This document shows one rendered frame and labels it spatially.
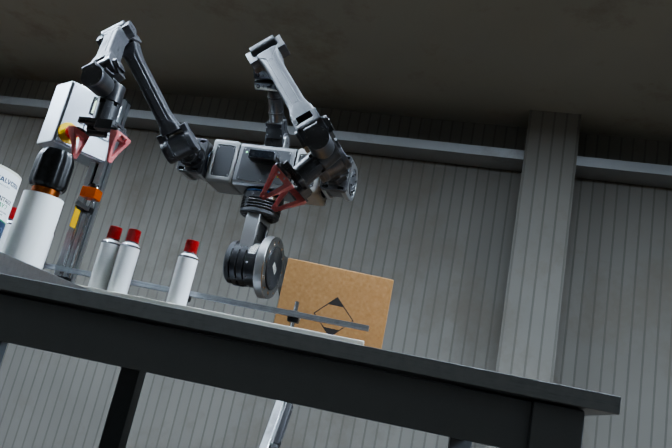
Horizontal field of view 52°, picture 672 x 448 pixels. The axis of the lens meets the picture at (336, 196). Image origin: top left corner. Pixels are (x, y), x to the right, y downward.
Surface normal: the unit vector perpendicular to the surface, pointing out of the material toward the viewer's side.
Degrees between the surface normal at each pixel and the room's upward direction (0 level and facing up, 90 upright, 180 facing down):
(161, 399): 90
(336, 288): 90
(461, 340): 90
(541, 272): 90
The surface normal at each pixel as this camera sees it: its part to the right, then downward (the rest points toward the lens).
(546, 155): -0.21, -0.33
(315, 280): 0.05, -0.29
